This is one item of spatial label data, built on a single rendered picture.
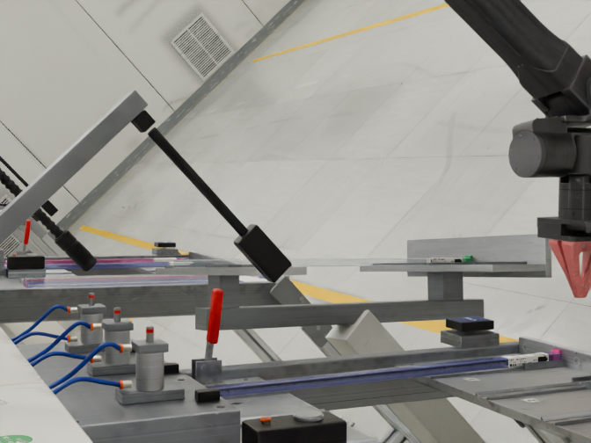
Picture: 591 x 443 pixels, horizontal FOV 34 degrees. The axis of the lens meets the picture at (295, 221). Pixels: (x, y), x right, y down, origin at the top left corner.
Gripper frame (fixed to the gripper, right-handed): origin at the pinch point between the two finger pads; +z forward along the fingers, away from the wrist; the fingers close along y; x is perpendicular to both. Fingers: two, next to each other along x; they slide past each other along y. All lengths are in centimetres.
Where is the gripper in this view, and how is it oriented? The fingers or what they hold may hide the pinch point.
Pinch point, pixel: (580, 291)
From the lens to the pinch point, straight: 125.6
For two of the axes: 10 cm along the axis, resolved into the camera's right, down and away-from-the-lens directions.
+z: 0.0, 10.0, 0.6
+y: 4.0, 0.6, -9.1
